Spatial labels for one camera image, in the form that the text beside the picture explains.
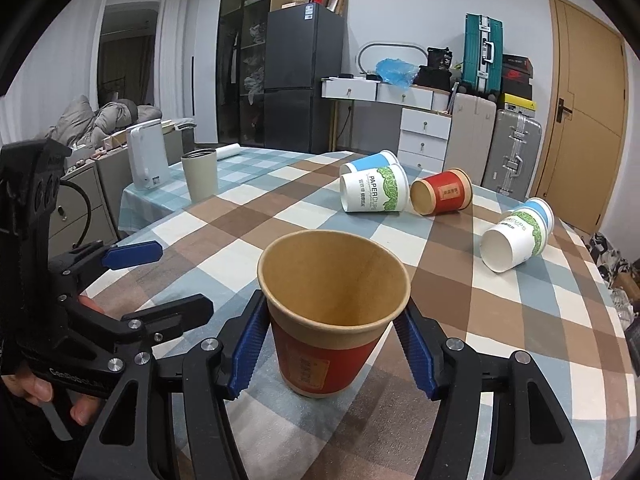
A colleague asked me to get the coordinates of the red and brown paper cup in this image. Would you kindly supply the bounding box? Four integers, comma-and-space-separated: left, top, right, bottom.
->
257, 231, 412, 400
409, 168, 474, 217

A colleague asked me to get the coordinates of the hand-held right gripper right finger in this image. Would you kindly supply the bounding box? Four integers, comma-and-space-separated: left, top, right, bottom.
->
394, 305, 593, 480

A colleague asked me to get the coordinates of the white water dispenser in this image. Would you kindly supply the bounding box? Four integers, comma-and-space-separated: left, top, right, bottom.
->
125, 120, 171, 191

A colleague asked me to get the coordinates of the black cable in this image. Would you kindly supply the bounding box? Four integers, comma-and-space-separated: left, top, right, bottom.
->
59, 182, 94, 242

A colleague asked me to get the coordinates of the silver suitcase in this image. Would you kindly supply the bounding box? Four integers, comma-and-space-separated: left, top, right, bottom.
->
482, 108, 543, 196

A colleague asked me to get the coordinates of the blue plastic bag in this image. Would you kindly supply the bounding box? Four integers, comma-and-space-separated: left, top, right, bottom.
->
374, 58, 419, 86

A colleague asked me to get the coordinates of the white paper cup green print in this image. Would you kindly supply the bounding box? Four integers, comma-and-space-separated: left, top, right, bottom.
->
479, 197, 556, 274
339, 163, 411, 215

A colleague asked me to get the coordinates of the glass door cabinet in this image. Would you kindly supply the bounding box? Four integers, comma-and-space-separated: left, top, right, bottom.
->
216, 0, 275, 149

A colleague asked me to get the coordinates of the teal suitcase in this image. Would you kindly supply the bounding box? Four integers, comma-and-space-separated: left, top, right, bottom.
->
462, 13, 504, 97

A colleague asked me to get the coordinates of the grey tumbler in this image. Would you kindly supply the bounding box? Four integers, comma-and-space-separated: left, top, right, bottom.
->
180, 149, 219, 203

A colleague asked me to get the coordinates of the black bag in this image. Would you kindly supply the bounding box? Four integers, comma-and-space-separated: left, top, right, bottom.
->
416, 47, 456, 89

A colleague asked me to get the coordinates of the white curtain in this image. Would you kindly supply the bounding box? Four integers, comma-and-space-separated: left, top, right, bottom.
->
150, 0, 197, 122

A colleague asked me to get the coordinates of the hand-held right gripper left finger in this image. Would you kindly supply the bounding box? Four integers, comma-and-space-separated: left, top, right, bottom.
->
82, 292, 274, 480

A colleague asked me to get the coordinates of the blue and white paper cup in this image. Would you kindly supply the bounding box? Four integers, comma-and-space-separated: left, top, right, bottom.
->
341, 150, 404, 177

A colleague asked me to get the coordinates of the yellow and black box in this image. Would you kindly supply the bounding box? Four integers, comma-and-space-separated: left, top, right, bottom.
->
497, 92, 539, 116

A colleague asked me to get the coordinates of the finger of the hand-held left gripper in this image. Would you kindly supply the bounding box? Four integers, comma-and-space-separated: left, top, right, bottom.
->
62, 295, 215, 377
50, 240, 164, 288

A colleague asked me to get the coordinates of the wooden door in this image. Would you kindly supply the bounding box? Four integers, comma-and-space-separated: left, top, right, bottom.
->
531, 0, 627, 237

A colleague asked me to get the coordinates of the beige suitcase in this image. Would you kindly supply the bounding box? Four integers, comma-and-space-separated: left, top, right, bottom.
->
448, 91, 499, 187

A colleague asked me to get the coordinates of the oval white frame mirror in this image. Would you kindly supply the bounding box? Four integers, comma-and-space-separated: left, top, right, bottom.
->
356, 42, 429, 79

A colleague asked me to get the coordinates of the black shoe box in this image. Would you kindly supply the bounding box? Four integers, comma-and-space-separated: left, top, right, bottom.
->
501, 53, 534, 84

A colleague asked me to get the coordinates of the checked tablecloth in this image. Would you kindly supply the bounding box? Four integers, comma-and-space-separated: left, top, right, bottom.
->
80, 148, 630, 480

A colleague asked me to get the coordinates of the black refrigerator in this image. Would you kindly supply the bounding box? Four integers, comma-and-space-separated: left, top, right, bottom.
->
263, 2, 345, 155

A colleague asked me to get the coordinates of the pile of grey coats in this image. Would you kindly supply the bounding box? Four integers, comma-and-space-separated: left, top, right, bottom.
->
44, 96, 164, 147

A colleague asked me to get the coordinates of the person's left hand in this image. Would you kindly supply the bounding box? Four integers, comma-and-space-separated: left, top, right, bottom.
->
0, 296, 108, 427

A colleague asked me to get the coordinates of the white drawer dresser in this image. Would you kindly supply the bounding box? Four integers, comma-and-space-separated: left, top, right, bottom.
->
320, 76, 454, 172

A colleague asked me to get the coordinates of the clutter of bags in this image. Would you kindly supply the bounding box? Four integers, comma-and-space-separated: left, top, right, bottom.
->
584, 231, 640, 343

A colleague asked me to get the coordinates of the grey filing cabinet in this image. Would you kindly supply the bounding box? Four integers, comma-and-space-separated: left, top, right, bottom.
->
49, 159, 127, 247

